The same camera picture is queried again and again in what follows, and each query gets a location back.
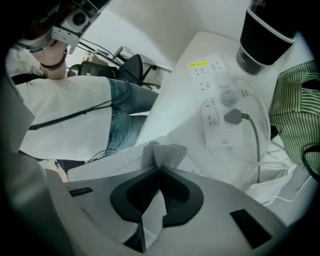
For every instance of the green striped bag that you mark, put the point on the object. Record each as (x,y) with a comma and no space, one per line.
(295,107)

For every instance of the black water bottle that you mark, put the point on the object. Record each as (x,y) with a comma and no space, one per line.
(265,37)

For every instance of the person's left forearm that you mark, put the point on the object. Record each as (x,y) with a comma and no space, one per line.
(56,73)

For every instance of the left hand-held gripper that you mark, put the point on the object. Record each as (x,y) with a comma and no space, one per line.
(75,20)

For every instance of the person's blue jeans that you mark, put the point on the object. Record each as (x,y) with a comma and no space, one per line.
(125,107)

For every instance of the large white power strip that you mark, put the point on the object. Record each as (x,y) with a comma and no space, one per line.
(202,75)

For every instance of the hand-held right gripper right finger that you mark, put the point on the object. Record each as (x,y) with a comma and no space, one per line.
(212,212)

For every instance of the small white power strip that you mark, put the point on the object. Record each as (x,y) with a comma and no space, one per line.
(220,135)

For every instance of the white plastic sheet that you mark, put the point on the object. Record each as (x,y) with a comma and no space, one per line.
(275,185)

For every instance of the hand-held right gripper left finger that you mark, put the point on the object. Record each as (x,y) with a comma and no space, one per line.
(105,200)

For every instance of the black mesh chair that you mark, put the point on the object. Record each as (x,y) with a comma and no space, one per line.
(92,68)

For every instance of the black plastic chair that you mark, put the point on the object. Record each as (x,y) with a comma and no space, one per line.
(133,66)

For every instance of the person's white shirt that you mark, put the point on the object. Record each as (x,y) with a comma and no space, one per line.
(62,112)

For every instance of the person's left hand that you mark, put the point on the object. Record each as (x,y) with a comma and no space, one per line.
(37,30)

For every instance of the grey cloth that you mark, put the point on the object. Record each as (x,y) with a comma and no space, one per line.
(165,153)

